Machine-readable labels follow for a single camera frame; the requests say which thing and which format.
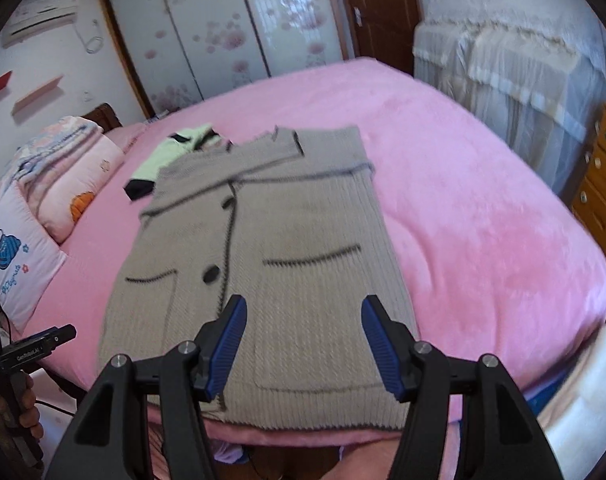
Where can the white lace covered furniture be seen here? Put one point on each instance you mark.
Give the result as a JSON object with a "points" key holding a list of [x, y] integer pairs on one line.
{"points": [[508, 60]]}

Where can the brown wooden door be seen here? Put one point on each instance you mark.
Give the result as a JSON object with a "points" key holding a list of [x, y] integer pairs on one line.
{"points": [[383, 10]]}

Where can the pink wall shelf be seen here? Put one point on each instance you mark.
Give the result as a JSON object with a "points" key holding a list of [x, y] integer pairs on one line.
{"points": [[38, 95]]}

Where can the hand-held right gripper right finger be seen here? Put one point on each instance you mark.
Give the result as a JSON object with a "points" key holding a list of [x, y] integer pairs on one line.
{"points": [[383, 350]]}

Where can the floral sliding door wardrobe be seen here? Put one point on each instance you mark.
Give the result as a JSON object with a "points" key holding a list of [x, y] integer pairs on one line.
{"points": [[208, 35]]}

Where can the green and black folded garment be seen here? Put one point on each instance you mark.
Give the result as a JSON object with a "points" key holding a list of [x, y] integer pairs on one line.
{"points": [[168, 155]]}

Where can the wooden drawer cabinet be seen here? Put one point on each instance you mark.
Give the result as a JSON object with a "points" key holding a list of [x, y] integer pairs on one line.
{"points": [[600, 185]]}

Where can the person's left hand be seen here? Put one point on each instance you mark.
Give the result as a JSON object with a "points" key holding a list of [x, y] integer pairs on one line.
{"points": [[29, 410]]}

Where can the white air conditioner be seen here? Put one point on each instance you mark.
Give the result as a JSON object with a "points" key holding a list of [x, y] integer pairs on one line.
{"points": [[43, 17]]}

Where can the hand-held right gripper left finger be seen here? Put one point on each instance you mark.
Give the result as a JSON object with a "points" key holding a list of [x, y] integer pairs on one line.
{"points": [[228, 345]]}

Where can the wooden bed headboard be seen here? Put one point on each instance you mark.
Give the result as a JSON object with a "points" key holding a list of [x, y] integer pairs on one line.
{"points": [[105, 115]]}

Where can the white printed pillow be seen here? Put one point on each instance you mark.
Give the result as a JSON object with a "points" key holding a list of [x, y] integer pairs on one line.
{"points": [[18, 260]]}

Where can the bed with pink cover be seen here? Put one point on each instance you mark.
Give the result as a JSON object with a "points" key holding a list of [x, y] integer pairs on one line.
{"points": [[458, 185]]}

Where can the floral folded quilt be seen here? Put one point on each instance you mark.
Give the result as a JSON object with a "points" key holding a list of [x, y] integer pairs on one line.
{"points": [[48, 145]]}

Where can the lilac cloth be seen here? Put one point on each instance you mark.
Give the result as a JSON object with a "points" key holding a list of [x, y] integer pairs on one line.
{"points": [[230, 452]]}

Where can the grey knit cardigan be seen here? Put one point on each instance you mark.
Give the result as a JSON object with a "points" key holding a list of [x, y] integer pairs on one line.
{"points": [[293, 220]]}

